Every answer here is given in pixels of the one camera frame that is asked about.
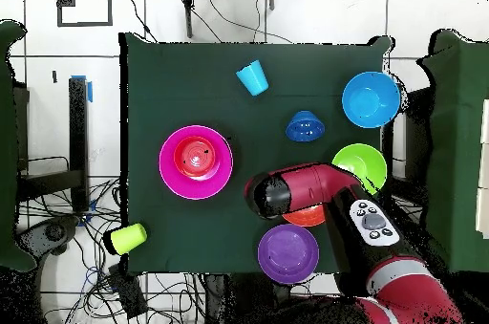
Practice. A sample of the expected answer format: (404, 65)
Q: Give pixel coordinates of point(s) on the light blue cup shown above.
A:
(253, 79)

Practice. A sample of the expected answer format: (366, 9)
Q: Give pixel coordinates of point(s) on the purple bowl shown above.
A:
(288, 253)

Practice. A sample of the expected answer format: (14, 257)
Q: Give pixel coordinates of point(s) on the black grey floor device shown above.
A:
(53, 232)

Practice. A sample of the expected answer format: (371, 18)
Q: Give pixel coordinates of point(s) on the dark green table cloth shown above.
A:
(191, 90)

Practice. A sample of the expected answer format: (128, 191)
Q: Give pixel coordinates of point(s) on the black tripod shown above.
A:
(189, 3)

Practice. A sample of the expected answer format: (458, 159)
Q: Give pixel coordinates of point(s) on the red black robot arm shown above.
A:
(313, 186)

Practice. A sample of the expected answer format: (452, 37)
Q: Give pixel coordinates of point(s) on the small orange bowl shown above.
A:
(195, 155)

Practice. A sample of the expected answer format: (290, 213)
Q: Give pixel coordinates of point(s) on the lime green cup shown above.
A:
(128, 239)

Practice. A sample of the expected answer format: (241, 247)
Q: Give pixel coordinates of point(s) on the light blue bowl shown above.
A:
(370, 100)

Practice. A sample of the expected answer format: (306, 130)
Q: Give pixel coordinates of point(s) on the green cloth side table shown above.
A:
(7, 148)
(458, 148)

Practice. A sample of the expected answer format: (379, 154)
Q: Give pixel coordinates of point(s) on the large orange bowl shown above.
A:
(305, 219)

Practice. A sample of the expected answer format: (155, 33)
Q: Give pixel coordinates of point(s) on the black metal frame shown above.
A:
(78, 148)

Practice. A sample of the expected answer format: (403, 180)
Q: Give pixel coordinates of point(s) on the small dark blue bowl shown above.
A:
(305, 127)

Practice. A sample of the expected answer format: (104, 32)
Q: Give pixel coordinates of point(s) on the black power strip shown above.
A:
(128, 293)

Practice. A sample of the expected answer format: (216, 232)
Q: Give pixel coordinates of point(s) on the pink bowl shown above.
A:
(172, 178)

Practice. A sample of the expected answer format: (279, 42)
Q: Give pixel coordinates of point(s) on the lime green bowl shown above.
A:
(359, 159)

